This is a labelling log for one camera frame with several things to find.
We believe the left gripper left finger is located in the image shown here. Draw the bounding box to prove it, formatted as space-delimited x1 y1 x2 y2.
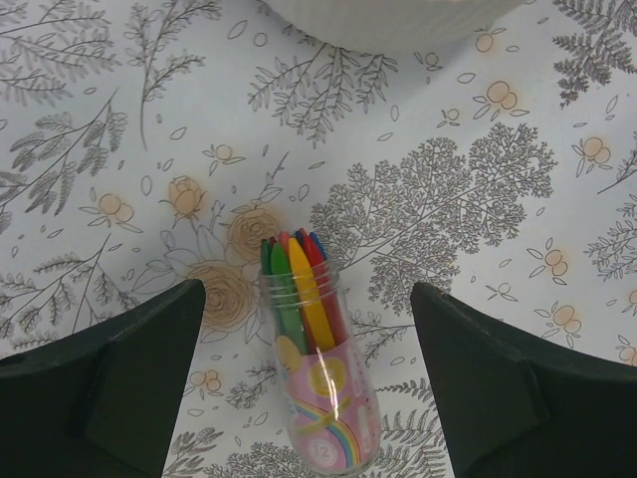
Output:
1 280 205 477

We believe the white divided round organizer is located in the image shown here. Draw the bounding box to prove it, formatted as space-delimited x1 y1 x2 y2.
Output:
268 0 523 54

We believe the floral patterned table mat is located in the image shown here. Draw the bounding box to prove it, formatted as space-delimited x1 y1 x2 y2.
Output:
1 1 636 477

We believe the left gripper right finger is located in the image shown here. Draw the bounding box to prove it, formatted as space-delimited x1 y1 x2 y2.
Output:
410 283 636 477

